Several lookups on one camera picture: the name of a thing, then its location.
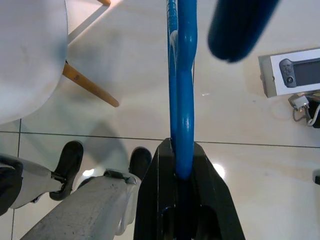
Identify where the blue plastic hanger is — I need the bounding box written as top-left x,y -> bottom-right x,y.
165,0 -> 279,181

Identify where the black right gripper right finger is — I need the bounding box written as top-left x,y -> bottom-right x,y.
186,142 -> 247,240

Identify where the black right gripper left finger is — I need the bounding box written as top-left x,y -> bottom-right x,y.
133,137 -> 183,240

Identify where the grey adapter with cable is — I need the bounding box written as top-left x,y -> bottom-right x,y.
288,91 -> 320,129

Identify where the white plastic chair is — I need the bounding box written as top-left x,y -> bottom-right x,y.
0,0 -> 120,126

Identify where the white product box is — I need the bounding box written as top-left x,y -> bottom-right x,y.
258,48 -> 320,99

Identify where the silver robot left leg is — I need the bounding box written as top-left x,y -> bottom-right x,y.
0,140 -> 85,217

